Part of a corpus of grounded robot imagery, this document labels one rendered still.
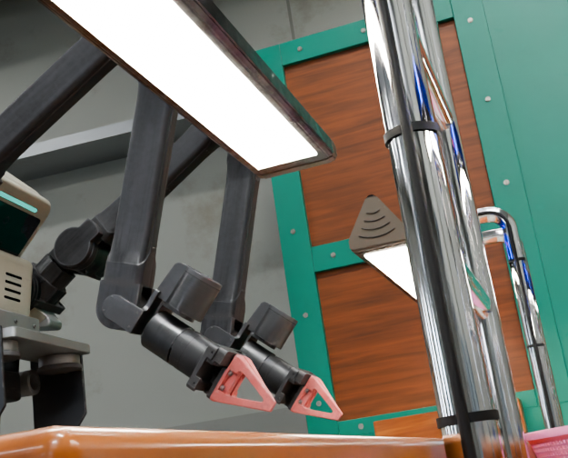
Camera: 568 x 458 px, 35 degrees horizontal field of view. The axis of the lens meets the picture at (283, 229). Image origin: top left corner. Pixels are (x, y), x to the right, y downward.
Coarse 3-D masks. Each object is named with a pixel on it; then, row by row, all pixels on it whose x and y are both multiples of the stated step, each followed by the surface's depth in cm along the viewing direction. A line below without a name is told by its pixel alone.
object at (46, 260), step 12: (36, 264) 171; (48, 264) 169; (48, 276) 169; (60, 276) 169; (72, 276) 171; (48, 288) 169; (60, 288) 171; (36, 300) 166; (48, 300) 169; (60, 312) 175
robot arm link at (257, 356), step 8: (248, 336) 154; (256, 336) 153; (248, 344) 153; (256, 344) 154; (248, 352) 152; (256, 352) 152; (264, 352) 152; (256, 360) 151; (264, 360) 151; (256, 368) 151
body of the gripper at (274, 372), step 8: (272, 360) 151; (280, 360) 152; (264, 368) 150; (272, 368) 150; (280, 368) 150; (288, 368) 150; (264, 376) 150; (272, 376) 150; (280, 376) 149; (288, 376) 146; (272, 384) 150; (280, 384) 149; (288, 384) 148; (272, 392) 151; (280, 392) 146; (288, 392) 149; (296, 392) 150; (280, 400) 146; (288, 400) 149
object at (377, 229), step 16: (368, 208) 120; (384, 208) 119; (368, 224) 119; (384, 224) 118; (400, 224) 118; (352, 240) 119; (368, 240) 119; (384, 240) 118; (400, 240) 117; (400, 288) 148
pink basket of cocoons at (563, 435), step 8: (536, 432) 78; (544, 432) 77; (552, 432) 76; (560, 432) 75; (528, 440) 80; (536, 440) 79; (544, 440) 78; (552, 440) 77; (560, 440) 76; (536, 448) 80; (544, 448) 78; (552, 448) 77; (560, 448) 76; (544, 456) 79; (552, 456) 78; (560, 456) 76
